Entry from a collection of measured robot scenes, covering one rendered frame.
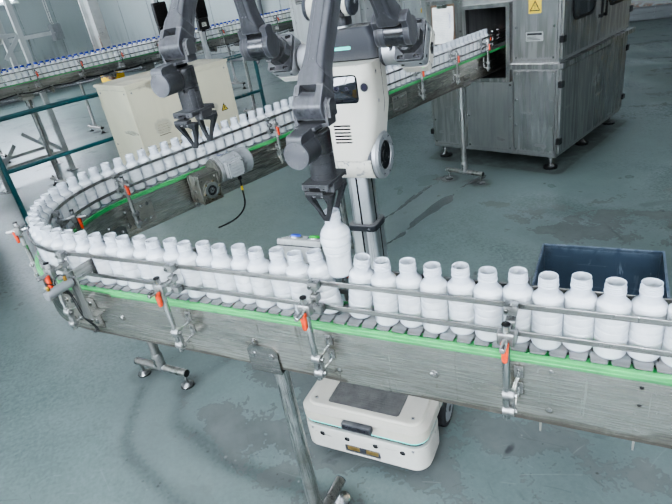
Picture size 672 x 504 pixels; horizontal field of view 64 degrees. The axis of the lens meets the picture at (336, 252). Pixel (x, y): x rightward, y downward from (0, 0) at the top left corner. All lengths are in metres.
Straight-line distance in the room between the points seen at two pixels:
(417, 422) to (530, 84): 3.33
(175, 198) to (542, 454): 1.96
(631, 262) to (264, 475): 1.58
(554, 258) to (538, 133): 3.20
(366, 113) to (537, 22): 3.09
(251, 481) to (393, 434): 0.63
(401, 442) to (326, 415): 0.31
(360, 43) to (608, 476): 1.74
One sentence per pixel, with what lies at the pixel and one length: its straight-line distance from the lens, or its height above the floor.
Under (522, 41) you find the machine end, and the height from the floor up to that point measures 1.05.
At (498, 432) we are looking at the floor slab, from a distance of 2.40.
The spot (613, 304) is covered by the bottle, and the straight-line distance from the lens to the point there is 1.13.
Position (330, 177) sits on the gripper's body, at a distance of 1.16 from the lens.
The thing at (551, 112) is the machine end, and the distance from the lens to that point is 4.76.
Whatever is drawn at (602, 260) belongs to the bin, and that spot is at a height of 0.91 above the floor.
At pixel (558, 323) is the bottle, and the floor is 1.07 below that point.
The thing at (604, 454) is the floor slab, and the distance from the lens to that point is 2.39.
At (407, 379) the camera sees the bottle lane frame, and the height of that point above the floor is 0.87.
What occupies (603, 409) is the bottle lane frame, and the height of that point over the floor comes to 0.89.
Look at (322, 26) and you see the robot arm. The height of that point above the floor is 1.66.
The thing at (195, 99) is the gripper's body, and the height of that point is 1.51.
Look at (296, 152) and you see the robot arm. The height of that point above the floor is 1.45.
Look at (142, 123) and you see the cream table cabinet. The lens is 5.15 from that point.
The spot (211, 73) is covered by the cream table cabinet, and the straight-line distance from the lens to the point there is 5.51.
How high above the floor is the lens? 1.75
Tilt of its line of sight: 27 degrees down
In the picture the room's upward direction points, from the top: 10 degrees counter-clockwise
